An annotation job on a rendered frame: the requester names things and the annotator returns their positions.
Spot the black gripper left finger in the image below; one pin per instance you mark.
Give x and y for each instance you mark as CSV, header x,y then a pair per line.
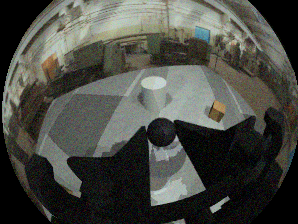
x,y
129,166

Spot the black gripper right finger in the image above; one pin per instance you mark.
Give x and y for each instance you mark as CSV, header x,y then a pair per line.
x,y
209,148

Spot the glass french press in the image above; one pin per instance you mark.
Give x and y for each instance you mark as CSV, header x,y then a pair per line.
x,y
166,154

